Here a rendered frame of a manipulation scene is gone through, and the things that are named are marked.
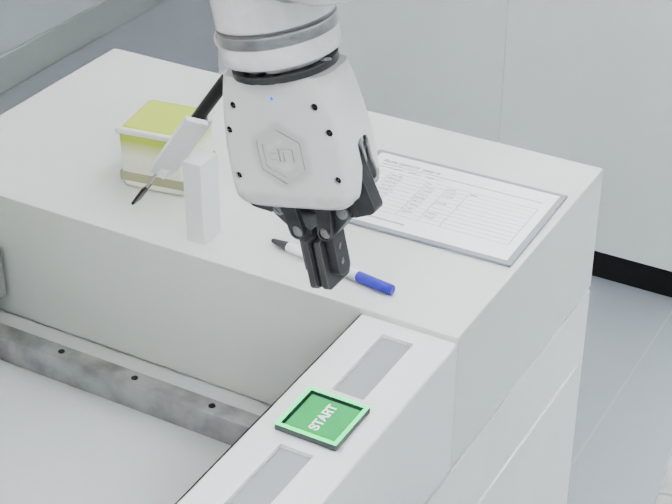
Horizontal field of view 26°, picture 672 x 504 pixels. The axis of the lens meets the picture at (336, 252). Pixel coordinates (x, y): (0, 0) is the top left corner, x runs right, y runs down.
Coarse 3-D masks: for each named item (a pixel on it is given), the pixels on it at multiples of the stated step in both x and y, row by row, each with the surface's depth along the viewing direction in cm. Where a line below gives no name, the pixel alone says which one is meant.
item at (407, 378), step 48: (384, 336) 126; (432, 336) 125; (336, 384) 120; (384, 384) 119; (432, 384) 121; (384, 432) 115; (432, 432) 125; (240, 480) 109; (288, 480) 110; (336, 480) 109; (384, 480) 117; (432, 480) 128
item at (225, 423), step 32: (0, 352) 145; (32, 352) 143; (64, 352) 142; (96, 384) 140; (128, 384) 138; (160, 384) 138; (160, 416) 138; (192, 416) 135; (224, 416) 133; (256, 416) 133
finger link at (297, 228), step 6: (282, 210) 105; (288, 210) 105; (294, 210) 105; (312, 210) 107; (288, 216) 105; (294, 216) 105; (300, 216) 105; (288, 222) 105; (294, 222) 105; (300, 222) 105; (288, 228) 106; (294, 228) 106; (300, 228) 105; (306, 228) 106; (294, 234) 106; (300, 234) 106
